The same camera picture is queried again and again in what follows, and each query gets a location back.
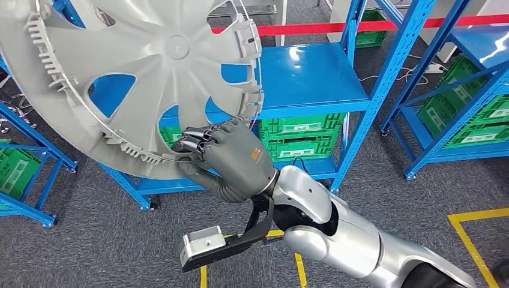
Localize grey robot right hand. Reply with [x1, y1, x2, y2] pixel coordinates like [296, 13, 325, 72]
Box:
[172, 119, 279, 204]

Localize silver wheel hubcap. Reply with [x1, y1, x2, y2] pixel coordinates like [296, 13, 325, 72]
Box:
[0, 0, 265, 181]

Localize blue shelf rack, four crates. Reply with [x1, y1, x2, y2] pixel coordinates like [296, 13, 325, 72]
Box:
[52, 0, 436, 211]

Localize blue shelf rack, single crate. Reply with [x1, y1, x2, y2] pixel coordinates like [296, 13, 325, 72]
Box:
[0, 55, 78, 228]

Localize blue shelf rack, stacked crates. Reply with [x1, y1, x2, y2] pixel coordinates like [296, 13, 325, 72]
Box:
[375, 0, 509, 181]

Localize red barrier tape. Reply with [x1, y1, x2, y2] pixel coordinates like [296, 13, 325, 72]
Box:
[211, 14, 509, 37]

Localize white desk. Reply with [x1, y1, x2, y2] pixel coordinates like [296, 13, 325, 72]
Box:
[327, 0, 509, 62]

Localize pale wrist camera, black bracket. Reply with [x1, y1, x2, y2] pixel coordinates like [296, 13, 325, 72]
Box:
[179, 193, 275, 274]

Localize white power strip with cord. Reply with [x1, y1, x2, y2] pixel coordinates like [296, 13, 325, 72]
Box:
[358, 62, 449, 86]

